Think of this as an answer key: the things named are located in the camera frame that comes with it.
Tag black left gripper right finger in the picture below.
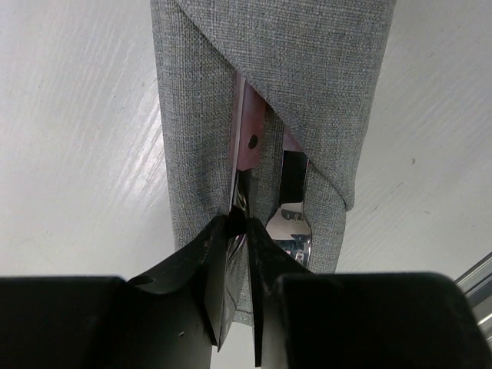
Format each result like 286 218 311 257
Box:
247 218 491 368

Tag pink handled knife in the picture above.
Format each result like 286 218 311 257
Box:
226 72 267 308

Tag aluminium mounting rail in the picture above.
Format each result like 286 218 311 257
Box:
455 253 492 346

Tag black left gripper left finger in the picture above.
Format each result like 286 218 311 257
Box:
1 216 227 368

